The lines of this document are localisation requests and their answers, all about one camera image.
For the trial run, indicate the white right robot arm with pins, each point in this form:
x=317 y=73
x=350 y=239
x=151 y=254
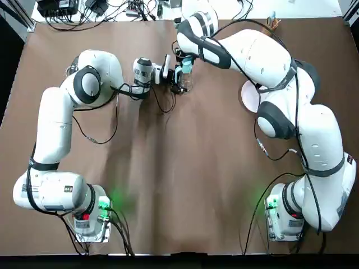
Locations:
x=266 y=56

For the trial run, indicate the black plug adapter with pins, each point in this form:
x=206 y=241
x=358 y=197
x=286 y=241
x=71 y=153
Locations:
x=96 y=6

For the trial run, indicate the large black electronics box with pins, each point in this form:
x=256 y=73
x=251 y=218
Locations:
x=57 y=7

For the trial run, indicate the aluminium frame post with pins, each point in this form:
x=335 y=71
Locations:
x=352 y=11
x=31 y=19

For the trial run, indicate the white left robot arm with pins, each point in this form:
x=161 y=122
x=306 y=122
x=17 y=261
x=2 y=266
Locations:
x=53 y=126

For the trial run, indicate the grey usb hub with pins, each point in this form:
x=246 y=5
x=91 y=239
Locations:
x=132 y=11

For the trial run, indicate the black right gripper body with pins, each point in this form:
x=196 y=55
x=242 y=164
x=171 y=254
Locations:
x=179 y=54

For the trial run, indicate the brown utensil cup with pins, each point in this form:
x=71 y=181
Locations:
x=273 y=23

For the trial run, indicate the pink plate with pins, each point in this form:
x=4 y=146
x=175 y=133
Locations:
x=249 y=96

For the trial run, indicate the clear glass jar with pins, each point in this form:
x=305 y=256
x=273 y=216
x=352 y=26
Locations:
x=187 y=81

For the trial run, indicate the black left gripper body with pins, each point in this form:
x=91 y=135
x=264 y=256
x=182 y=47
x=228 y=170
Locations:
x=172 y=76

